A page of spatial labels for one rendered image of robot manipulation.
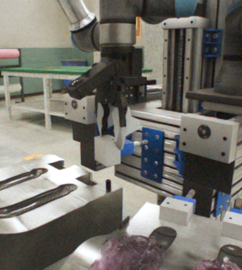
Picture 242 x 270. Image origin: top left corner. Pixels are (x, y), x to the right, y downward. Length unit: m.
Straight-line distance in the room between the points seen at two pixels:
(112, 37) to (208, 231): 0.39
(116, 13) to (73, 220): 0.39
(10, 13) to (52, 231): 7.52
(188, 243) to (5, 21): 7.51
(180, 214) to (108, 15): 0.39
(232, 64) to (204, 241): 0.47
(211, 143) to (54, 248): 0.40
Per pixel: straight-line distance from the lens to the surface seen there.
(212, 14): 1.04
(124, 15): 0.58
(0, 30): 7.70
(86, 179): 0.62
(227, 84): 0.78
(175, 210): 0.51
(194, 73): 0.97
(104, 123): 0.64
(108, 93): 0.59
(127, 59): 0.61
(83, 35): 1.15
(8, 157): 1.03
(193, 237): 0.49
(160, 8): 0.60
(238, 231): 0.50
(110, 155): 0.61
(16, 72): 4.96
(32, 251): 0.49
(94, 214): 0.53
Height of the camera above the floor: 1.14
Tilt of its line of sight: 16 degrees down
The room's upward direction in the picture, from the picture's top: straight up
